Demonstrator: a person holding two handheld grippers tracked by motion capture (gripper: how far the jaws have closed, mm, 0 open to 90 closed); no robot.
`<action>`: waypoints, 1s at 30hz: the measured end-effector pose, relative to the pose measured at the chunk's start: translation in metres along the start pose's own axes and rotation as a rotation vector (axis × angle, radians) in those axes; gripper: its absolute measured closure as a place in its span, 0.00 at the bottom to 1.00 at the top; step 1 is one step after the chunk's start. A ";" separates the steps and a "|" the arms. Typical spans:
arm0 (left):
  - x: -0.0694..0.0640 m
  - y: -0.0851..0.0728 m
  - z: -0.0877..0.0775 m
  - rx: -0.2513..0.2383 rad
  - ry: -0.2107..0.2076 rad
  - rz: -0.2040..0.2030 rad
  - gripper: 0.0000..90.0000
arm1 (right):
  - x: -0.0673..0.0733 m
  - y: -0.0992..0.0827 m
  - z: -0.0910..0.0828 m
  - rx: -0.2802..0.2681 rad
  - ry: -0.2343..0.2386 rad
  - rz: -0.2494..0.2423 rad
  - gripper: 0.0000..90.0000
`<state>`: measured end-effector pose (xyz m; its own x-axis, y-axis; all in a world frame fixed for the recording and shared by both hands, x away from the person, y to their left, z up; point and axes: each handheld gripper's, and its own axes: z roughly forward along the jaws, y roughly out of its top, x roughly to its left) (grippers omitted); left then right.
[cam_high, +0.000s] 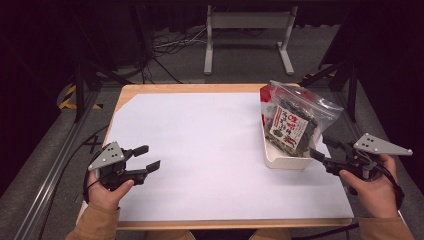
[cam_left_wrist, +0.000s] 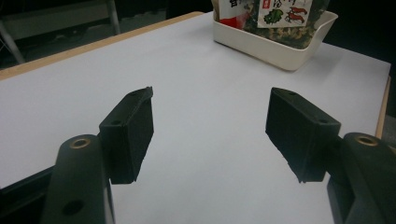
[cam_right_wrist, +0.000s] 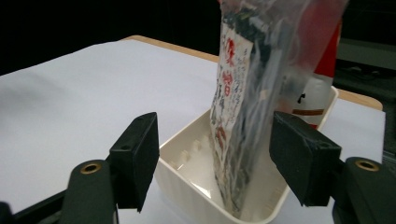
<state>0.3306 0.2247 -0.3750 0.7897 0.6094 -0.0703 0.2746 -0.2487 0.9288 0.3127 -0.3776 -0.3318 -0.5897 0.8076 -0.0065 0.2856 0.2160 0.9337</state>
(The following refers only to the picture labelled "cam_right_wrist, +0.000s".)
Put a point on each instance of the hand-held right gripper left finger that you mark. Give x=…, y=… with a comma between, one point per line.
x=137, y=155

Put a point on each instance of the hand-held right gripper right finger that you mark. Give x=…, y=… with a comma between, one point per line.
x=302, y=155

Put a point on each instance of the white divided plastic box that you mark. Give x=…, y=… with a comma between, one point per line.
x=186, y=183

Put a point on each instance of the clear dried seaweed packet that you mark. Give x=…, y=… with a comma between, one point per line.
x=249, y=109

